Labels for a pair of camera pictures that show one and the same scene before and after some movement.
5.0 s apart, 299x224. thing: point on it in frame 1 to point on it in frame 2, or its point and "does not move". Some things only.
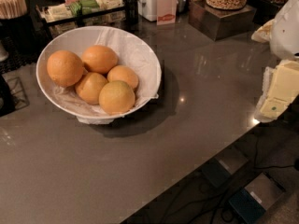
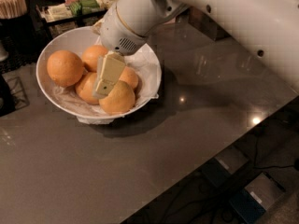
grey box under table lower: (255, 198) does not move
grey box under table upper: (220, 169) does not move
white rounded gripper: (286, 32) to (116, 35)
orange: (64, 68) does not move
